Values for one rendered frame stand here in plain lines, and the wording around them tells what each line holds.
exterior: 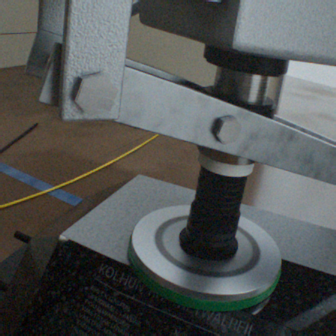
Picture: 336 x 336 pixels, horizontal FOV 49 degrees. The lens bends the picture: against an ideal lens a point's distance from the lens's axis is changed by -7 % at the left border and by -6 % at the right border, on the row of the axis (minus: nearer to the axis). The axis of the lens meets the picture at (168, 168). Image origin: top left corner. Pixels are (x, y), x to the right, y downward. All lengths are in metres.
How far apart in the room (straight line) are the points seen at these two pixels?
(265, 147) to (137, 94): 0.17
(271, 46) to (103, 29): 0.14
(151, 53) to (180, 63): 0.51
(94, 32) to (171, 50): 5.79
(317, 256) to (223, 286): 0.21
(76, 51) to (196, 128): 0.15
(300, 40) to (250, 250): 0.31
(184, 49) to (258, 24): 5.65
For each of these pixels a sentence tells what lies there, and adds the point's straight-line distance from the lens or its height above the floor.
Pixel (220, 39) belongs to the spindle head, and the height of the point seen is 1.16.
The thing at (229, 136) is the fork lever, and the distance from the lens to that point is 0.39.
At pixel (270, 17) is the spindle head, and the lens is 0.34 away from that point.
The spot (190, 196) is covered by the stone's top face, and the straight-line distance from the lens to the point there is 0.73.
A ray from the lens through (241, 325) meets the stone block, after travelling 0.50.
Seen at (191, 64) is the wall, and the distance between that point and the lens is 5.95.
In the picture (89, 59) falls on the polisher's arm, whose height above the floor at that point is 1.13.
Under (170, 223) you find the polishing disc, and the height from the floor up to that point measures 0.88.
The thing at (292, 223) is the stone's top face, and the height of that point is 0.85.
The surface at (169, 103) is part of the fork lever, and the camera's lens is 0.36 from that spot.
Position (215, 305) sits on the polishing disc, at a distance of 0.48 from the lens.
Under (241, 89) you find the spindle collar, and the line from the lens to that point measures 0.44.
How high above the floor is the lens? 1.18
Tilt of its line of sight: 24 degrees down
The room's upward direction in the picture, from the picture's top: 9 degrees clockwise
